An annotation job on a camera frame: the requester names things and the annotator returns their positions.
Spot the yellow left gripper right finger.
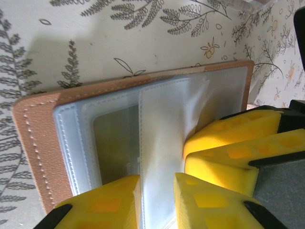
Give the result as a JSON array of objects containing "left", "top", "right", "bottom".
[{"left": 173, "top": 172, "right": 284, "bottom": 229}]

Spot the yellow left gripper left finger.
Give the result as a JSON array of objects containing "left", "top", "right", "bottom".
[{"left": 33, "top": 174, "right": 142, "bottom": 229}]

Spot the tan leather card holder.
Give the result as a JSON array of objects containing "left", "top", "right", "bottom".
[{"left": 13, "top": 59, "right": 255, "bottom": 215}]

